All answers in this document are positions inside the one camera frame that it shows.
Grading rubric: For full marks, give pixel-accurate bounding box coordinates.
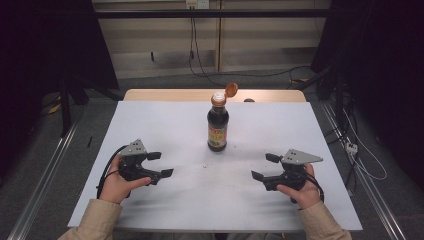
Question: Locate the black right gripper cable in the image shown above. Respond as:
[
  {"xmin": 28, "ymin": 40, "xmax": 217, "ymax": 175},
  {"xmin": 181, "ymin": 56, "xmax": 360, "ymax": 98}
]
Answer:
[{"xmin": 299, "ymin": 172, "xmax": 325, "ymax": 204}]

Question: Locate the white board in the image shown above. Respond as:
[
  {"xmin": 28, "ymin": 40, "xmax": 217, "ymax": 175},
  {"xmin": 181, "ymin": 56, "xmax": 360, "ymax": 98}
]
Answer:
[{"xmin": 67, "ymin": 100, "xmax": 364, "ymax": 233}]

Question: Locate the person's left hand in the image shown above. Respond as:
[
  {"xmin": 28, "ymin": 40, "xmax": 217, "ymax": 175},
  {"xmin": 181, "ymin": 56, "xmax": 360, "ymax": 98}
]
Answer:
[{"xmin": 98, "ymin": 155, "xmax": 153, "ymax": 205}]

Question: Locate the metal floor rail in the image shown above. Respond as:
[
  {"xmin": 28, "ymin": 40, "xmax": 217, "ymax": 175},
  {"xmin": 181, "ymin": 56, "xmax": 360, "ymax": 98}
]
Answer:
[
  {"xmin": 6, "ymin": 122, "xmax": 80, "ymax": 240},
  {"xmin": 319, "ymin": 100, "xmax": 408, "ymax": 240}
]

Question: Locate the black hanging cable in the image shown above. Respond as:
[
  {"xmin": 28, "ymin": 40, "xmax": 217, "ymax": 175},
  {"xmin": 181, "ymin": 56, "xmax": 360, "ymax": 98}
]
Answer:
[{"xmin": 188, "ymin": 16, "xmax": 232, "ymax": 89}]

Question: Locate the dark curtain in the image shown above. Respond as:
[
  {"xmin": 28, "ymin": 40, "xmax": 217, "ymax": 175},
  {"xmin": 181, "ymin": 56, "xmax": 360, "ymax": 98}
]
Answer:
[
  {"xmin": 0, "ymin": 0, "xmax": 120, "ymax": 183},
  {"xmin": 310, "ymin": 0, "xmax": 424, "ymax": 192}
]

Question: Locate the black horizontal bar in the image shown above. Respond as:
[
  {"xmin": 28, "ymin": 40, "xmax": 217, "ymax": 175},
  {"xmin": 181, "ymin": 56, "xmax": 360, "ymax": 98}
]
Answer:
[{"xmin": 94, "ymin": 8, "xmax": 334, "ymax": 20}]

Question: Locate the white power strip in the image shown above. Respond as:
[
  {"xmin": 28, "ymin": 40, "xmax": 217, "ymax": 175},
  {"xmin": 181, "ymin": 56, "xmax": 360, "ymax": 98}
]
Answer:
[{"xmin": 345, "ymin": 141, "xmax": 359, "ymax": 156}]

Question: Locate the white cable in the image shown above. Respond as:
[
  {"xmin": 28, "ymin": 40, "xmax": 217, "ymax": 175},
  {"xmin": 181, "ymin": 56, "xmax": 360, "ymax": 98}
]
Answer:
[{"xmin": 342, "ymin": 109, "xmax": 388, "ymax": 181}]

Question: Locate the dark sauce bottle orange cap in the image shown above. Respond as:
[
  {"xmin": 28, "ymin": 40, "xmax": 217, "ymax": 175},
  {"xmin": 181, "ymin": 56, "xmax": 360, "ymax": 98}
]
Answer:
[{"xmin": 206, "ymin": 82, "xmax": 240, "ymax": 153}]

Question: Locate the white wall outlet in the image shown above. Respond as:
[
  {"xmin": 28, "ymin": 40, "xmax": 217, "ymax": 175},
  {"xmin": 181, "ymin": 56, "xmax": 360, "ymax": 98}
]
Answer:
[{"xmin": 185, "ymin": 0, "xmax": 211, "ymax": 10}]

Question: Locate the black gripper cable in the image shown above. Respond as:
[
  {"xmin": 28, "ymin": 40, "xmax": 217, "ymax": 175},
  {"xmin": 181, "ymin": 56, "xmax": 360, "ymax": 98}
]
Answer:
[
  {"xmin": 95, "ymin": 144, "xmax": 130, "ymax": 200},
  {"xmin": 299, "ymin": 172, "xmax": 325, "ymax": 204}
]

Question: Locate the wooden table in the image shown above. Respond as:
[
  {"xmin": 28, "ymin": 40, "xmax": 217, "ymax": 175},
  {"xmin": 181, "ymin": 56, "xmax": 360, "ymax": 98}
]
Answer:
[{"xmin": 123, "ymin": 88, "xmax": 307, "ymax": 103}]

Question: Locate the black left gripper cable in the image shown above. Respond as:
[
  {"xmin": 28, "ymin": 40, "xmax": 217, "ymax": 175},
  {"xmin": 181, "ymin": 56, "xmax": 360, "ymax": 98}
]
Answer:
[{"xmin": 95, "ymin": 144, "xmax": 130, "ymax": 200}]

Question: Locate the black metal stand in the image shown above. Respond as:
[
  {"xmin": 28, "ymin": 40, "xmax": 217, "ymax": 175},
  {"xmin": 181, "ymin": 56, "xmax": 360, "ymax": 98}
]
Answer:
[{"xmin": 59, "ymin": 77, "xmax": 73, "ymax": 138}]

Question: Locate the person's right hand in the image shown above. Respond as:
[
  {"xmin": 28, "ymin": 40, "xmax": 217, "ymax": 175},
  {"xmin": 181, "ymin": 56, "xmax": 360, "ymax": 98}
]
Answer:
[{"xmin": 275, "ymin": 163, "xmax": 323, "ymax": 211}]

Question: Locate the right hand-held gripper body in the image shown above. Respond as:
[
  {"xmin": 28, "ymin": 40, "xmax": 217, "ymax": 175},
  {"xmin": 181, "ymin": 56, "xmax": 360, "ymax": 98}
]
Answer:
[{"xmin": 261, "ymin": 148, "xmax": 324, "ymax": 204}]

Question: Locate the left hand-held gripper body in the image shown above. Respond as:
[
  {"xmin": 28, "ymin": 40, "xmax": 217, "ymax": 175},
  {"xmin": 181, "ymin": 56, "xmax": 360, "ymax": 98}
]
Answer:
[{"xmin": 117, "ymin": 138, "xmax": 163, "ymax": 198}]

